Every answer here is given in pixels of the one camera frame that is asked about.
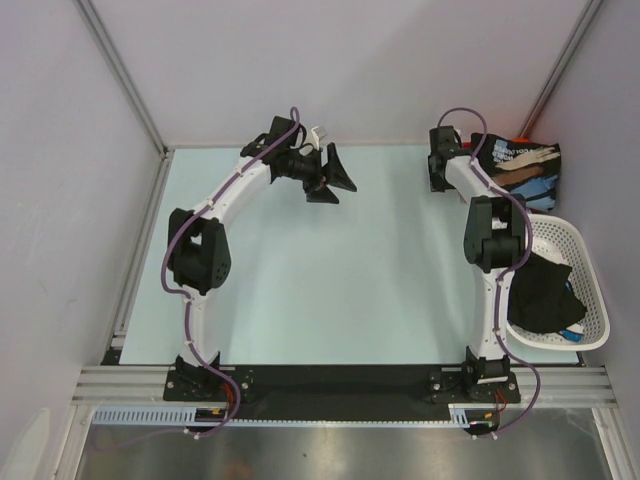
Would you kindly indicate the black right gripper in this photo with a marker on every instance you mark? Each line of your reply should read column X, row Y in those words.
column 439, row 183

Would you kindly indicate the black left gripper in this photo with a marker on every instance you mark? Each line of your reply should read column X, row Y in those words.
column 333, row 173

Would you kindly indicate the black t shirt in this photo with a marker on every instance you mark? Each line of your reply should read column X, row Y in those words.
column 524, row 168
column 540, row 300

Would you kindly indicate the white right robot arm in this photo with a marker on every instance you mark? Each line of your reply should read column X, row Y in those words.
column 496, row 242

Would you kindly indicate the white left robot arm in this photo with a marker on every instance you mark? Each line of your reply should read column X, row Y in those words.
column 198, row 260

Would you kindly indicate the white plastic laundry basket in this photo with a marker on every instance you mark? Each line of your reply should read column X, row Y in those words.
column 557, row 240

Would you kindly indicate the black t shirt in basket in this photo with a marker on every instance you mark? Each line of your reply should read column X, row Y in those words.
column 540, row 300

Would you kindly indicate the blue white garment in basket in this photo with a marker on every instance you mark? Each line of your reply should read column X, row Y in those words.
column 572, row 332

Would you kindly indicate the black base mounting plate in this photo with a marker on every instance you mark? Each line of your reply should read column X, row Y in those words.
column 340, row 393

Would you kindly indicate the right aluminium corner post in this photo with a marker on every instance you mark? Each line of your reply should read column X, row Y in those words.
column 578, row 34

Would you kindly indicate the aluminium corner post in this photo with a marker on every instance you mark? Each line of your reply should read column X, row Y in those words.
column 109, row 51
column 578, row 34

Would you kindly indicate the white slotted cable duct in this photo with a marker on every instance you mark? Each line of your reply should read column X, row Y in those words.
column 169, row 416

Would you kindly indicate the left aluminium corner post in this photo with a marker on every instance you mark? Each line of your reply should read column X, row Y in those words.
column 109, row 51

